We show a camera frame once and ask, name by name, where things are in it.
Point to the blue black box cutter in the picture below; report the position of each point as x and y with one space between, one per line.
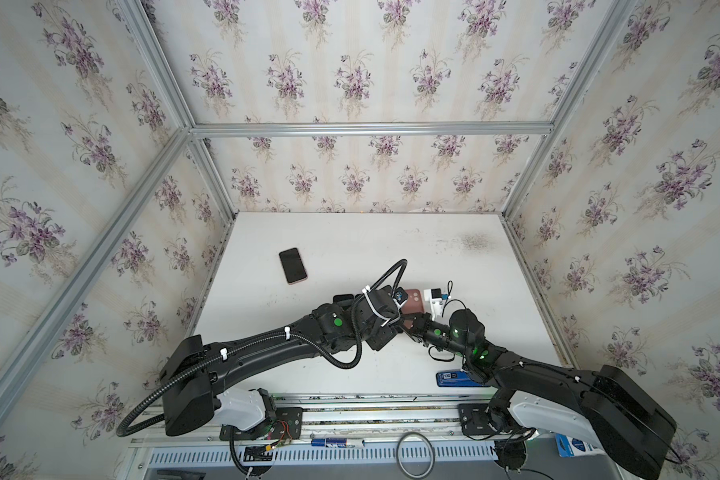
455 379

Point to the blue white cardboard box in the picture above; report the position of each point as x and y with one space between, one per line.
569 447

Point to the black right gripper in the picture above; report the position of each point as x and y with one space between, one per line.
417 324

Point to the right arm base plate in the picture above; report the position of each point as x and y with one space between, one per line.
476 420

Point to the pink-cased phone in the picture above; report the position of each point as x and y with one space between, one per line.
414 303
293 266

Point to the blue marker pen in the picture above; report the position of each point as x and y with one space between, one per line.
341 443

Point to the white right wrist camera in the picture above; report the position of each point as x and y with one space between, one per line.
434 301

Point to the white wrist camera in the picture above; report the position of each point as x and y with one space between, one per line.
434 301
400 298

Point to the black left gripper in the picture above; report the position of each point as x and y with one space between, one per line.
388 334

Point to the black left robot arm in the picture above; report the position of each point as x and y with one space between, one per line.
197 374

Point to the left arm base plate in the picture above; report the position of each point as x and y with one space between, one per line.
284 424

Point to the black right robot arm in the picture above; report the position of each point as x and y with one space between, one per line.
631 427

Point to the black smartphone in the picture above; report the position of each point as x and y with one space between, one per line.
343 299

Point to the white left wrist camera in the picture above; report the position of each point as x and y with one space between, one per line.
400 298

